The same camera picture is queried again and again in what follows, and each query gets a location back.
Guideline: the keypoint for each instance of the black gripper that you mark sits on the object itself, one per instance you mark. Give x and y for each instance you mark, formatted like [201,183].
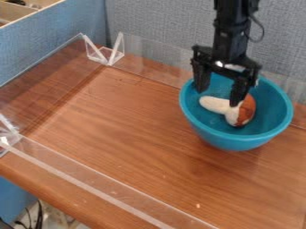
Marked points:
[227,59]

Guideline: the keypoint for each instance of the brown and white toy mushroom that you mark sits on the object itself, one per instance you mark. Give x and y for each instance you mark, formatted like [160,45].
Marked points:
[237,115]

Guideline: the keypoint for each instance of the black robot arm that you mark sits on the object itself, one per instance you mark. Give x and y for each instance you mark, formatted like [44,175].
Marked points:
[235,16]

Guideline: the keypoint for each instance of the blue plastic bowl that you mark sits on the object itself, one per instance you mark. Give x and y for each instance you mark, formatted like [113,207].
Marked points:
[275,113]

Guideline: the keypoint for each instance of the clear acrylic back barrier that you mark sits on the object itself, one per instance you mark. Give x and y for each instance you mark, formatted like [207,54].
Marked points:
[167,63]

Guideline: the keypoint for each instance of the clear acrylic barrier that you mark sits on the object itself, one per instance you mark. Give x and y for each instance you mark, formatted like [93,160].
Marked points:
[117,193]
[167,63]

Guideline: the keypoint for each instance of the clear acrylic front barrier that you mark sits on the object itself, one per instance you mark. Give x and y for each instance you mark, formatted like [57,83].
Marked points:
[117,193]

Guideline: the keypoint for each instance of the wooden shelf box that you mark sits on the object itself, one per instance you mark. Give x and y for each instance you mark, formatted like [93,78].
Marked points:
[16,10]

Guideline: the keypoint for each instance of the clear acrylic corner bracket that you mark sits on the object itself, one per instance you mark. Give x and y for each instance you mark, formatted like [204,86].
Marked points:
[105,55]

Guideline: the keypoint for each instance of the clear acrylic left bracket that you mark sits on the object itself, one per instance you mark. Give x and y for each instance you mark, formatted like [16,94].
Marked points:
[9,134]

